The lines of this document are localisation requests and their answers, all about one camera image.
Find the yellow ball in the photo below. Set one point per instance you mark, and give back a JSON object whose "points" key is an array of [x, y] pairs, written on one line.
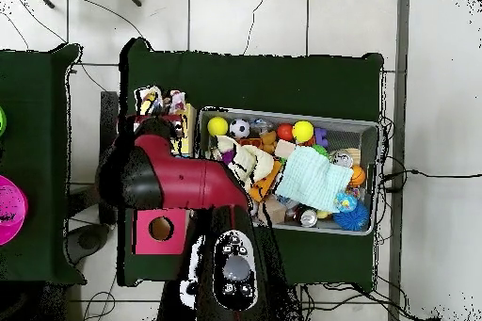
{"points": [[302, 131], [217, 126]]}

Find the grey mesh bin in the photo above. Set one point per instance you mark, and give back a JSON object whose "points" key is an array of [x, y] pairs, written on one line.
{"points": [[350, 132]]}

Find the wooden box with three holes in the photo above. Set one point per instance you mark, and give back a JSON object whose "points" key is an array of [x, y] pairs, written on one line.
{"points": [[173, 238]]}

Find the wooden cube block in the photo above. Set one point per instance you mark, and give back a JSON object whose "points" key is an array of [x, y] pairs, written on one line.
{"points": [[276, 210]]}

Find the colourful dotted paper wrapper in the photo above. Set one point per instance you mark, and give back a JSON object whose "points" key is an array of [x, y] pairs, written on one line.
{"points": [[152, 100]]}

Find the mint green cloth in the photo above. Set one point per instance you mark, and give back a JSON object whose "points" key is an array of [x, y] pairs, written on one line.
{"points": [[312, 178]]}

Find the small orange basketball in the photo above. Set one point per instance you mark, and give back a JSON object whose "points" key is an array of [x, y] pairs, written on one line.
{"points": [[357, 175]]}

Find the black frame between tables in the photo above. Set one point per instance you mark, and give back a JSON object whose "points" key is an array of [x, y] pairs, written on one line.
{"points": [[109, 110]]}

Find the small red ball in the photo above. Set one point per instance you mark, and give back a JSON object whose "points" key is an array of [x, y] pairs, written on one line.
{"points": [[285, 132]]}

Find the cream cloth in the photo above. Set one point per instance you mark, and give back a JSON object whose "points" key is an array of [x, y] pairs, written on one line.
{"points": [[260, 163]]}

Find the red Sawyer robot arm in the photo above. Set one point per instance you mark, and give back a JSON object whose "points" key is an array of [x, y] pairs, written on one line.
{"points": [[188, 185]]}

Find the bright green round object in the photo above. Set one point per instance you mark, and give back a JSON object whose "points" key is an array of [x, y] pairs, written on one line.
{"points": [[2, 121]]}

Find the dark green side table cloth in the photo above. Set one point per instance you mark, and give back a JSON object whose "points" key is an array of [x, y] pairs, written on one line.
{"points": [[34, 72]]}

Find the small soccer ball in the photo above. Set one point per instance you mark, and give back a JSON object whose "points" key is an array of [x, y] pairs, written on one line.
{"points": [[239, 128]]}

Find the pink plastic bowl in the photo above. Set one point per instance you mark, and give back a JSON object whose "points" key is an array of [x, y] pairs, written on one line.
{"points": [[11, 200]]}

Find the blue spiky ball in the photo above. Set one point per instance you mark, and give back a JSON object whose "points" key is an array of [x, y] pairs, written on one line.
{"points": [[352, 218]]}

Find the globe print ball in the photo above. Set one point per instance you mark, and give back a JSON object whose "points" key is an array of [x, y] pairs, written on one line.
{"points": [[345, 202]]}

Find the grey floor base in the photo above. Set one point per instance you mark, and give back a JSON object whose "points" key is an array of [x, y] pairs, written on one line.
{"points": [[88, 240]]}

